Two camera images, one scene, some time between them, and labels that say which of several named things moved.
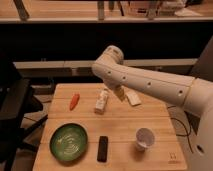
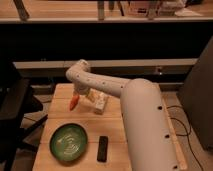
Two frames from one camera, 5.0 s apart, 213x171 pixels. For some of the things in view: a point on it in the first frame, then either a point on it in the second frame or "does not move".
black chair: (16, 100) does not move
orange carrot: (74, 101) does not move
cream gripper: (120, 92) → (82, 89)
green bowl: (68, 142) does not move
